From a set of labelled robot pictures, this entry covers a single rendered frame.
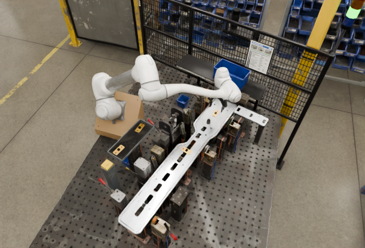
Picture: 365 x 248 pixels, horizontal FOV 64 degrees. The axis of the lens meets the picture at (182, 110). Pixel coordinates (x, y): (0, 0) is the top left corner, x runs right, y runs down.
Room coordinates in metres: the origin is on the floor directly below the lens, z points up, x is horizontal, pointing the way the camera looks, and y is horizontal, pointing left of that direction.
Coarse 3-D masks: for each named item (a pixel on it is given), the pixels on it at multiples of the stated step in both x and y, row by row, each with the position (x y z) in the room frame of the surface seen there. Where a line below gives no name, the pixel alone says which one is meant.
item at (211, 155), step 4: (204, 152) 1.23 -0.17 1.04; (208, 152) 1.26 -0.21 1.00; (212, 152) 1.23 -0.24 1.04; (204, 156) 1.23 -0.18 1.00; (208, 156) 1.21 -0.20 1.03; (212, 156) 1.20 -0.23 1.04; (204, 160) 1.23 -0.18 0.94; (208, 160) 1.21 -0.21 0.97; (212, 160) 1.19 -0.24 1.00; (204, 164) 1.23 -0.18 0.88; (208, 164) 1.20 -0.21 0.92; (212, 164) 1.19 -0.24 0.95; (204, 168) 1.22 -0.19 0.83; (208, 168) 1.21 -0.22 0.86; (212, 168) 1.22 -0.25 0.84; (200, 172) 1.26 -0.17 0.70; (204, 172) 1.22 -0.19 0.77; (208, 172) 1.20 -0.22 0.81; (212, 172) 1.23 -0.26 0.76; (200, 176) 1.22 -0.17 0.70; (204, 176) 1.21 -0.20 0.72; (208, 176) 1.20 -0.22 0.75; (212, 176) 1.22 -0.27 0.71
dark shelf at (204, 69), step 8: (184, 56) 2.42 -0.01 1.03; (192, 56) 2.43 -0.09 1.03; (176, 64) 2.29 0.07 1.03; (184, 64) 2.29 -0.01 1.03; (192, 64) 2.29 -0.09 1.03; (200, 64) 2.30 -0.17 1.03; (208, 64) 2.30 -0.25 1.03; (192, 72) 2.18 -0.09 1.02; (200, 72) 2.17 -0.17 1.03; (208, 72) 2.17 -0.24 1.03; (208, 80) 2.08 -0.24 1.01; (248, 80) 2.07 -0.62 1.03; (248, 88) 1.96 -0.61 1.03; (256, 88) 1.97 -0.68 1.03; (264, 88) 1.97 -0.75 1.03; (256, 96) 1.86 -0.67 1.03
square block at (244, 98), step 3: (243, 93) 1.87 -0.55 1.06; (243, 96) 1.83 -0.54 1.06; (246, 96) 1.83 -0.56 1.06; (240, 99) 1.81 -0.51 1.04; (243, 99) 1.79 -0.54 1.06; (246, 99) 1.79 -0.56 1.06; (237, 102) 1.82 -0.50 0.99; (240, 102) 1.80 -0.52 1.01; (243, 102) 1.79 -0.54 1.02; (246, 102) 1.79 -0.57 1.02; (237, 105) 1.82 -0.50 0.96; (240, 105) 1.80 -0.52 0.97; (243, 105) 1.79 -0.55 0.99; (246, 105) 1.83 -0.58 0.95; (240, 108) 1.80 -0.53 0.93
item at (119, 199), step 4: (116, 192) 0.89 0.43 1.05; (120, 192) 0.89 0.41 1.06; (112, 196) 0.86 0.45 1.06; (116, 196) 0.86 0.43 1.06; (120, 196) 0.86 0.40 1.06; (124, 196) 0.86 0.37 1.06; (112, 200) 0.85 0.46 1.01; (116, 200) 0.83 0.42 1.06; (120, 200) 0.83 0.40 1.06; (124, 200) 0.85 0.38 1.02; (116, 204) 0.84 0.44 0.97; (120, 204) 0.82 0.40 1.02; (124, 204) 0.84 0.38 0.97; (116, 208) 0.86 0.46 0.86; (120, 208) 0.82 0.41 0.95; (120, 212) 0.84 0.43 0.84
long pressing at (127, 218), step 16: (208, 112) 1.68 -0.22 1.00; (224, 112) 1.69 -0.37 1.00; (208, 128) 1.50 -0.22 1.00; (176, 160) 1.18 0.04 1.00; (192, 160) 1.19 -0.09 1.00; (160, 176) 1.05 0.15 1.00; (176, 176) 1.05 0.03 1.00; (144, 192) 0.92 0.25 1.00; (160, 192) 0.93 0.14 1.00; (128, 208) 0.80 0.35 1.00; (144, 208) 0.81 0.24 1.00; (128, 224) 0.70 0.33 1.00; (144, 224) 0.70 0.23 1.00
